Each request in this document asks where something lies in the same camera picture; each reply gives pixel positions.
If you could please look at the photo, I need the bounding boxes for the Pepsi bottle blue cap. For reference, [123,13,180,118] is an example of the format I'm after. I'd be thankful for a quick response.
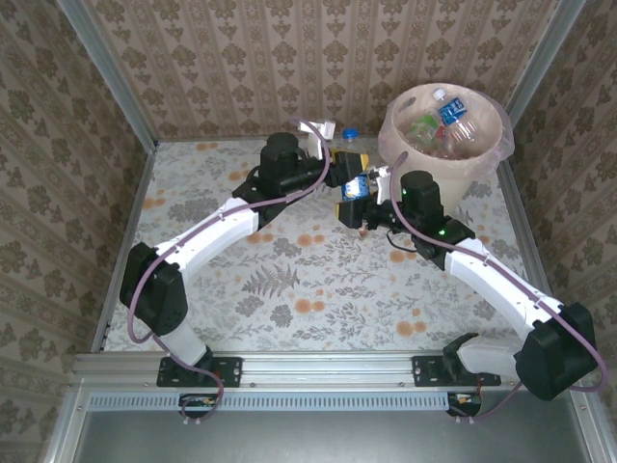
[338,125,377,238]

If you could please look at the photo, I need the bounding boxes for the green label clear bottle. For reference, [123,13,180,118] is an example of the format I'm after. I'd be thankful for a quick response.
[408,114,439,144]

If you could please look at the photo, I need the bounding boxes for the blue label white cap bottle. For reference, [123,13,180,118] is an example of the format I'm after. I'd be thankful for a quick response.
[430,85,483,149]

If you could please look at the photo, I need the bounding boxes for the beige plastic waste bin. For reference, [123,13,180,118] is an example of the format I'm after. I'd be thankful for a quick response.
[378,84,505,209]

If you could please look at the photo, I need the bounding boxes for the pink translucent bin liner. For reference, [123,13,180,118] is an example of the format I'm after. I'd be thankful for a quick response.
[377,82,516,177]

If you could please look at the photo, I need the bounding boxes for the grey metal panel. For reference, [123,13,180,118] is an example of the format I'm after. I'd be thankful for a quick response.
[71,409,597,463]

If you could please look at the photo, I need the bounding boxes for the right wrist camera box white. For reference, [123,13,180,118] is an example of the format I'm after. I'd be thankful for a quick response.
[368,165,392,204]

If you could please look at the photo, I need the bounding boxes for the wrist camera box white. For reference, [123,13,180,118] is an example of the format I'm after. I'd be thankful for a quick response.
[368,165,392,204]
[296,118,337,159]

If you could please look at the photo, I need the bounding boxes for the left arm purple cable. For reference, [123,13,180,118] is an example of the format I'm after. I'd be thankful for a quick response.
[127,117,334,425]

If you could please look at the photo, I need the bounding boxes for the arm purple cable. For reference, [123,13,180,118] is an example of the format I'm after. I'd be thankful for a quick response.
[127,117,334,425]
[389,151,607,424]

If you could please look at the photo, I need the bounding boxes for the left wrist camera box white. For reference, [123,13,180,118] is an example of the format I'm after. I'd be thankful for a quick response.
[296,118,337,159]

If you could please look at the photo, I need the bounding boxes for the aluminium table side rail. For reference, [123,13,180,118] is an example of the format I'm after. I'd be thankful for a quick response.
[90,140,159,353]
[491,153,570,351]

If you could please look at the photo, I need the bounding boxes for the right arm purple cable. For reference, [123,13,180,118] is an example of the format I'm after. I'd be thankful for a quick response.
[389,151,607,424]

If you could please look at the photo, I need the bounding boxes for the aluminium front frame rail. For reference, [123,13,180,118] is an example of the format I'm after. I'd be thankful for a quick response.
[71,350,588,390]

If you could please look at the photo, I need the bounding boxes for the white slotted cable duct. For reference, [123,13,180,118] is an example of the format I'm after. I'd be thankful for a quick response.
[88,391,450,412]

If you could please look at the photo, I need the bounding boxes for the aluminium frame post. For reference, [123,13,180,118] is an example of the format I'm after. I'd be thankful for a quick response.
[503,0,588,127]
[56,0,159,149]

